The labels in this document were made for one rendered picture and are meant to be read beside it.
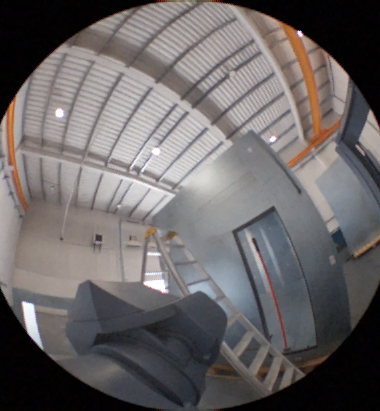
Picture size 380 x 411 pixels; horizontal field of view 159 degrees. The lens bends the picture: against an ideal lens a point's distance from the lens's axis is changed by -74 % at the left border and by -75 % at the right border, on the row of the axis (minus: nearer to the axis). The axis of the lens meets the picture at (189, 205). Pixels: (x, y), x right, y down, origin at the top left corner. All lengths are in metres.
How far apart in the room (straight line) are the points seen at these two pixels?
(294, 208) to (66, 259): 10.88
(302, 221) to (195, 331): 1.34
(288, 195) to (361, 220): 4.16
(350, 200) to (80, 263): 13.61
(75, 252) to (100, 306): 10.33
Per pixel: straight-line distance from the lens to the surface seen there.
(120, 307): 0.36
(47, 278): 10.61
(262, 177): 1.67
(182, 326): 0.33
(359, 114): 1.15
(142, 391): 0.28
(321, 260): 1.51
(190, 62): 6.69
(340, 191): 5.33
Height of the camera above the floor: 1.69
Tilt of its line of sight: 31 degrees up
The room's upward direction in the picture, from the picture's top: 16 degrees counter-clockwise
